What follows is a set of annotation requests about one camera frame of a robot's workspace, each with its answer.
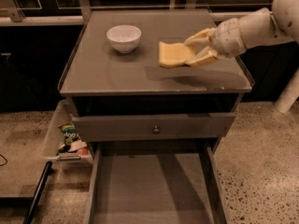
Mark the round metal drawer knob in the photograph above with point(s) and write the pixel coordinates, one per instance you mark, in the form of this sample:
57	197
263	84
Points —
156	129

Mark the green snack bag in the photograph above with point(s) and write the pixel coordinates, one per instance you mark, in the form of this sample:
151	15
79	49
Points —
69	132

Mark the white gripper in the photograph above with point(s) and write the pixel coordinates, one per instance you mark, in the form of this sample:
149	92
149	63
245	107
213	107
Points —
228	37

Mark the yellow sponge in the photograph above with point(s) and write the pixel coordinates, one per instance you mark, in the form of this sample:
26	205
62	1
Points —
174	55

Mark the grey open middle drawer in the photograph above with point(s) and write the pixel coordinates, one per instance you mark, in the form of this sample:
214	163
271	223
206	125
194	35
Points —
155	183

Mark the grey top drawer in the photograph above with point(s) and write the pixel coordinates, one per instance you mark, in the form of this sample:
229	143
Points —
139	127

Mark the clear plastic bin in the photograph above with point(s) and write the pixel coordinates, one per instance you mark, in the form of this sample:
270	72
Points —
54	138

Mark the white table leg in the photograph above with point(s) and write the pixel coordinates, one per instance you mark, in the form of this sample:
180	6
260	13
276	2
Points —
288	97

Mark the white ceramic bowl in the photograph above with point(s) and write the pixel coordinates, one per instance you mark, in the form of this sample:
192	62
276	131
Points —
124	38

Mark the red and white packet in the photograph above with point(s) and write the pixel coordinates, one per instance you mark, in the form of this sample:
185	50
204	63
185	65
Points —
77	147

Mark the grey drawer cabinet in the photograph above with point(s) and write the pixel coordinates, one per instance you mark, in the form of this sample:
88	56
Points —
100	81

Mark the black pole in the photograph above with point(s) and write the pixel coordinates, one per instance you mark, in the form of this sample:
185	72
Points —
47	171

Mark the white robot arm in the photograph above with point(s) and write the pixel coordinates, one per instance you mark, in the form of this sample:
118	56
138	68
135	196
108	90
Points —
264	27

